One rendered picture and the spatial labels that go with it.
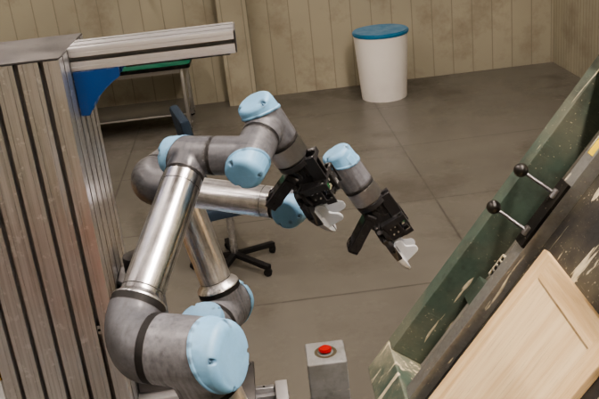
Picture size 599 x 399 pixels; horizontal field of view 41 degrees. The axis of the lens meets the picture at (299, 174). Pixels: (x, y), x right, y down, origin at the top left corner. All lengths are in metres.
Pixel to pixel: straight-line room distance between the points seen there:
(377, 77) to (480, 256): 5.88
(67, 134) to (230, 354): 0.53
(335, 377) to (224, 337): 1.23
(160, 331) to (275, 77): 7.68
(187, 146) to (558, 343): 0.94
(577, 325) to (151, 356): 0.99
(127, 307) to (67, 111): 0.39
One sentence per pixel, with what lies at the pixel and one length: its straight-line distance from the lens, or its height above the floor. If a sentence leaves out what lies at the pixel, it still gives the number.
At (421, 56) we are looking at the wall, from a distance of 9.07.
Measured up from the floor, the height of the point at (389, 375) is 0.88.
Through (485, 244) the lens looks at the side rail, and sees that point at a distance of 2.41.
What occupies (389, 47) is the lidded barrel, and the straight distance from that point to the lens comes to 8.11.
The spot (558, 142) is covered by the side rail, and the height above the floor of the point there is 1.52.
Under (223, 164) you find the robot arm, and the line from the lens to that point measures 1.50.
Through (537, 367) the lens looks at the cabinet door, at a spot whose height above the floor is 1.19.
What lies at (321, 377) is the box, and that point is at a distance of 2.48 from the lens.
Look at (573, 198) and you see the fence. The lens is 2.16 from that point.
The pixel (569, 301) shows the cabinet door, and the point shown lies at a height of 1.32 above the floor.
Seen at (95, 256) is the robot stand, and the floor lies 1.63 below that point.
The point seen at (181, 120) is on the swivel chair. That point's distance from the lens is 4.72.
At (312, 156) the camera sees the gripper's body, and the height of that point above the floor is 1.77.
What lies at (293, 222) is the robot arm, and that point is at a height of 1.57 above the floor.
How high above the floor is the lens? 2.30
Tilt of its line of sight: 21 degrees down
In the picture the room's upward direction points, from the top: 6 degrees counter-clockwise
